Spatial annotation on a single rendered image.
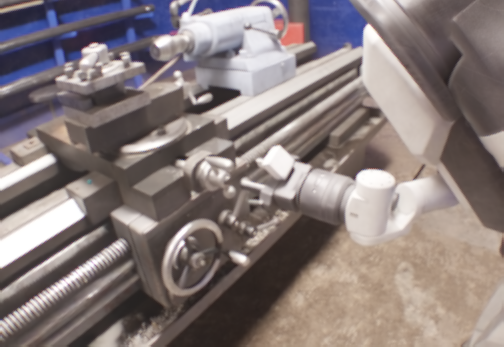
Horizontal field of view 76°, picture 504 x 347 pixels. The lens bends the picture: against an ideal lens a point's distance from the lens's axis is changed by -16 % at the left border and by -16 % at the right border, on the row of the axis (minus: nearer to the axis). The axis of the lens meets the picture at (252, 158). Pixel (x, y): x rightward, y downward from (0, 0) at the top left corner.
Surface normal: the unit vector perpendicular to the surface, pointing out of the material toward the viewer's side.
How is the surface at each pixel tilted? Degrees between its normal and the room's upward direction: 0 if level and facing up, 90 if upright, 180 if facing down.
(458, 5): 89
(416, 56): 92
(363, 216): 84
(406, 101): 103
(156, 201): 90
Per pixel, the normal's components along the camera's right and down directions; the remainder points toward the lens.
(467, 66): -0.76, 0.50
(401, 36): -0.35, 0.31
